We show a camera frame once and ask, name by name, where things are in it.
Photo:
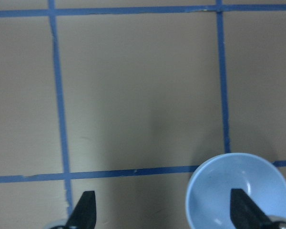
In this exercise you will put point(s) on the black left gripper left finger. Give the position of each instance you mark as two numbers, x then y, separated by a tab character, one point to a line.
84	215

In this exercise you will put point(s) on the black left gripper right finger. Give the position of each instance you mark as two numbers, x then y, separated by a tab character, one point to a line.
246	214

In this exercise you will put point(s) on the blue bowl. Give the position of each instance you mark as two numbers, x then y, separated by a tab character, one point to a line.
207	201

